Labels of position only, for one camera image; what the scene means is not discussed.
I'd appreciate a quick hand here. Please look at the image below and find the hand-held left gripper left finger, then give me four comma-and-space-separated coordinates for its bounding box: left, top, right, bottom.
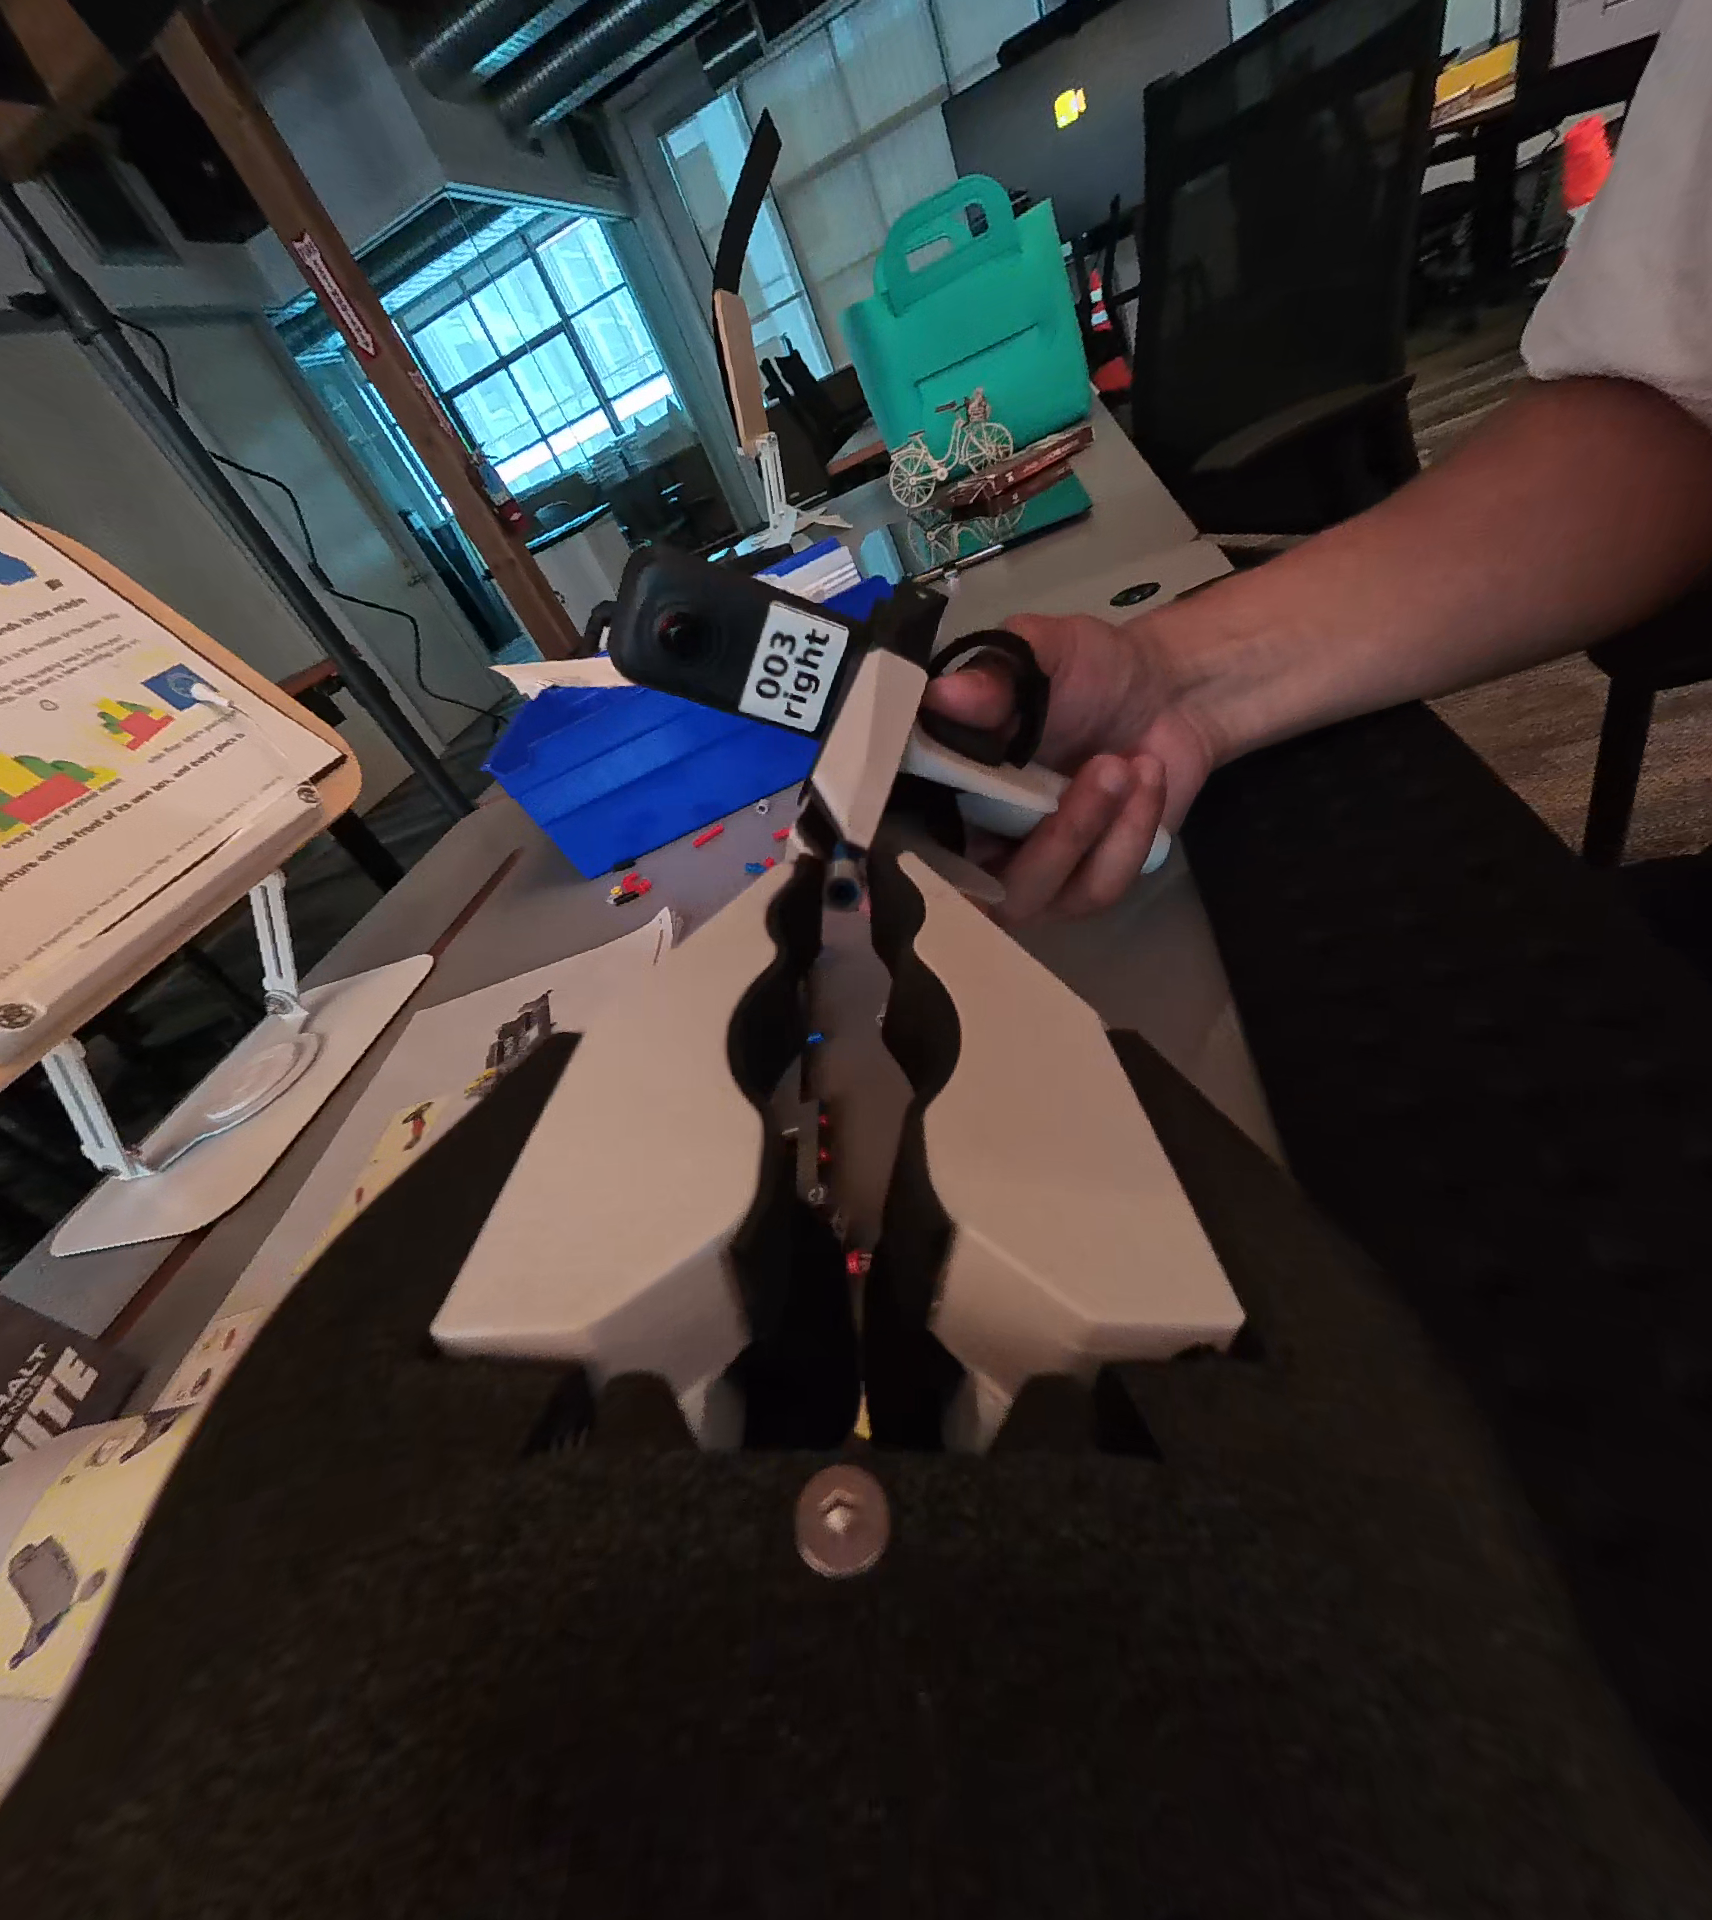
428, 864, 859, 1452

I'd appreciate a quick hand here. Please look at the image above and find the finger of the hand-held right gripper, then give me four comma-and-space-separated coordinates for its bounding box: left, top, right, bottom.
797, 647, 932, 865

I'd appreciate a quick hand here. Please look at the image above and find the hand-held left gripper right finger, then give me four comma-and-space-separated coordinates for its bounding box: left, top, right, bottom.
864, 852, 1250, 1452

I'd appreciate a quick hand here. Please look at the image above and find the pile of small lego pins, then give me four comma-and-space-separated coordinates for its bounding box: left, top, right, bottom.
606, 813, 797, 910

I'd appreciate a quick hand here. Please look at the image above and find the lego car chassis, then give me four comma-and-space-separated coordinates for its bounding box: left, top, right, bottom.
792, 958, 872, 1276

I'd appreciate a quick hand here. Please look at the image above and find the person's right hand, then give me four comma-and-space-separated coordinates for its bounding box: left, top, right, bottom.
932, 608, 1221, 918

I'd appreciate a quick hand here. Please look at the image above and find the blue plastic bin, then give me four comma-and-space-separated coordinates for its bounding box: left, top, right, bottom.
482, 534, 898, 875

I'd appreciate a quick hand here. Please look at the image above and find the open instruction booklet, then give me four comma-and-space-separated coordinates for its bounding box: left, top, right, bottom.
0, 906, 678, 1876

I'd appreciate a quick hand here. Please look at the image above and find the brown flat box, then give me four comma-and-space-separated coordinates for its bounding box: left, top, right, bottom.
938, 422, 1096, 519

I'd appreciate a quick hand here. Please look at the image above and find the white board stand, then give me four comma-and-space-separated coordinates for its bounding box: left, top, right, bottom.
46, 872, 434, 1259

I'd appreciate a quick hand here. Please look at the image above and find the black dotted mat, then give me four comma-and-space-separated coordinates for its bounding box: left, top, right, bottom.
1189, 707, 1712, 1920

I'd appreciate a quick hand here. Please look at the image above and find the teal carry case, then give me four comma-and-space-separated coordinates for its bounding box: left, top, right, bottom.
841, 173, 1096, 534

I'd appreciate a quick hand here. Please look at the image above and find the black mesh chair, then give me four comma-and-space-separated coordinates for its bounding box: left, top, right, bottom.
1129, 0, 1448, 534

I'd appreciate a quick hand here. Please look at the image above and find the task instruction board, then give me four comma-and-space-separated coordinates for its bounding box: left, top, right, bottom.
0, 445, 362, 1146

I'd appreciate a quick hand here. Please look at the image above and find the white wire bicycle model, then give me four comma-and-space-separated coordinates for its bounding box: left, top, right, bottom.
886, 392, 1023, 508

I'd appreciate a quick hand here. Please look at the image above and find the wooden post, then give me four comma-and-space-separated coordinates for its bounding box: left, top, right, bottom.
154, 0, 580, 663

